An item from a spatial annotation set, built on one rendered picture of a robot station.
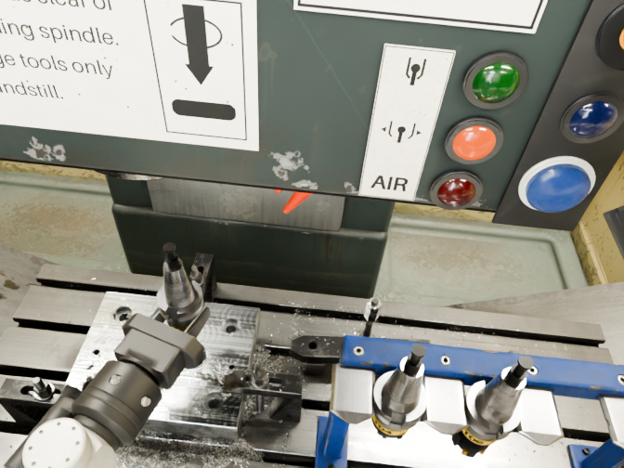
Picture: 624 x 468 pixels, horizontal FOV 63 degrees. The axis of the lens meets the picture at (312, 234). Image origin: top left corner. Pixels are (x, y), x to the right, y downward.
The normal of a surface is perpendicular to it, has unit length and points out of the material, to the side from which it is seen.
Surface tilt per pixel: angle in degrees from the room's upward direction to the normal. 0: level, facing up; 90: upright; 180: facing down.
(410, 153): 90
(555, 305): 26
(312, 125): 90
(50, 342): 0
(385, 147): 90
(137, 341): 0
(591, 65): 90
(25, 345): 0
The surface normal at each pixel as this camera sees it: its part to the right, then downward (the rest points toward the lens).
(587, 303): -0.36, -0.66
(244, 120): -0.09, 0.72
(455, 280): 0.06, -0.68
